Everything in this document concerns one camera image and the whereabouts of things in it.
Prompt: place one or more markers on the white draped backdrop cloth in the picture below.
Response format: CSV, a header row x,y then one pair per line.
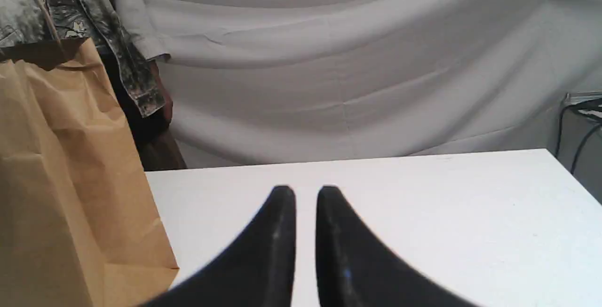
x,y
291,81

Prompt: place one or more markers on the person's left hand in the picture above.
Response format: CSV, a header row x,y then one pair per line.
x,y
168,108

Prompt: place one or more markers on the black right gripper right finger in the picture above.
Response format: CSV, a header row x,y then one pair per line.
x,y
356,269

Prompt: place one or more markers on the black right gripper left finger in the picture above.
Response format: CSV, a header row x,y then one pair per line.
x,y
255,270

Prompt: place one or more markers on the person in camouflage jacket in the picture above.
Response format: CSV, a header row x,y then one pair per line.
x,y
126,63

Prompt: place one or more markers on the brown paper bag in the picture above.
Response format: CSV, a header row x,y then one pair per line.
x,y
79,226

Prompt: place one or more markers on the grey side cabinet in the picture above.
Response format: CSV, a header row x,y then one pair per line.
x,y
577,144

